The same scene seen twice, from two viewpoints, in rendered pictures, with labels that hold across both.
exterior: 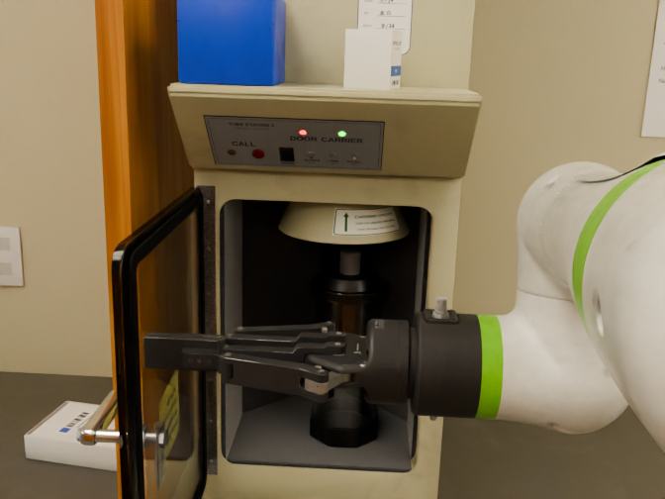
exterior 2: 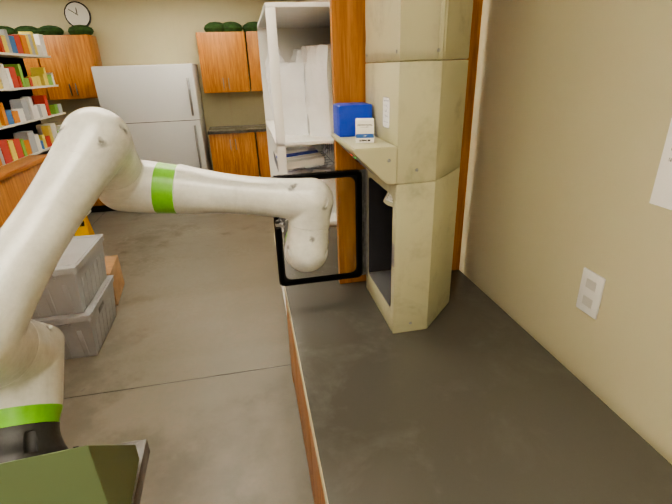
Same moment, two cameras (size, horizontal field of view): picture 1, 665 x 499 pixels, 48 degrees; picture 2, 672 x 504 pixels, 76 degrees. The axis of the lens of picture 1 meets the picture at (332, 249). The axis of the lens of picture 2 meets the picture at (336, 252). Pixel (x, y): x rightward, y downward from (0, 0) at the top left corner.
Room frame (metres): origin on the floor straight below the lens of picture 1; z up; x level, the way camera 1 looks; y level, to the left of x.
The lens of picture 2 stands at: (0.47, -1.21, 1.70)
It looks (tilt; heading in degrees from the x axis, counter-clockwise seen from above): 23 degrees down; 77
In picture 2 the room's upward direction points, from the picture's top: 2 degrees counter-clockwise
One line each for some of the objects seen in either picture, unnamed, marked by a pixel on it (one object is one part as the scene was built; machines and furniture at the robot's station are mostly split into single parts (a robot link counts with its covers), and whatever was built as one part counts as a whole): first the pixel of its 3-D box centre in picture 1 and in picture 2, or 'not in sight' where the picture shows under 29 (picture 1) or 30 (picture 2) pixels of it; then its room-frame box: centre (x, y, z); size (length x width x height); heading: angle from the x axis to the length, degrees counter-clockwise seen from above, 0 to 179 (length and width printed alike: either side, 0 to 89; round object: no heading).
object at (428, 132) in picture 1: (325, 133); (360, 156); (0.83, 0.01, 1.46); 0.32 x 0.11 x 0.10; 88
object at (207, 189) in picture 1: (205, 339); (364, 225); (0.89, 0.16, 1.19); 0.03 x 0.02 x 0.39; 88
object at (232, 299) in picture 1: (327, 308); (415, 235); (1.01, 0.00, 1.19); 0.26 x 0.24 x 0.35; 88
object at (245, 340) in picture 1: (283, 350); not in sight; (0.64, 0.04, 1.28); 0.11 x 0.01 x 0.04; 86
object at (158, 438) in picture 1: (155, 455); not in sight; (0.62, 0.16, 1.18); 0.02 x 0.02 x 0.06; 88
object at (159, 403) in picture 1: (169, 395); (319, 229); (0.73, 0.17, 1.19); 0.30 x 0.01 x 0.40; 178
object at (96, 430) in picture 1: (119, 418); not in sight; (0.65, 0.20, 1.20); 0.10 x 0.05 x 0.03; 178
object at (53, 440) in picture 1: (93, 434); not in sight; (1.05, 0.36, 0.96); 0.16 x 0.12 x 0.04; 79
